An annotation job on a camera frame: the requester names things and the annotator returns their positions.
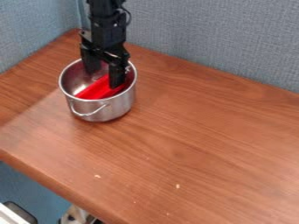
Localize white object under table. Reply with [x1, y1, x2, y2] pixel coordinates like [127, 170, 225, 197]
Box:
[58, 205, 106, 224]

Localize red plastic block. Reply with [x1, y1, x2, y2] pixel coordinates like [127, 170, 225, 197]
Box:
[75, 74, 132, 100]

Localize black and silver equipment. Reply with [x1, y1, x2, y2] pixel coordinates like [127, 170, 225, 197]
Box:
[0, 201, 39, 224]

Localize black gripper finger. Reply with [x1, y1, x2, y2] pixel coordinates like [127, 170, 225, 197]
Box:
[108, 60, 128, 89]
[80, 46, 102, 74]

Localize metal pot with handle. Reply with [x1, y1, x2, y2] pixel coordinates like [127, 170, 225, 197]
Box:
[59, 59, 138, 123]

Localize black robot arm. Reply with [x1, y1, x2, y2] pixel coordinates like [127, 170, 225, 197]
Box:
[79, 0, 131, 88]

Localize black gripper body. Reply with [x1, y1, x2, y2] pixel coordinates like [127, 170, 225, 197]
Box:
[79, 14, 132, 67]

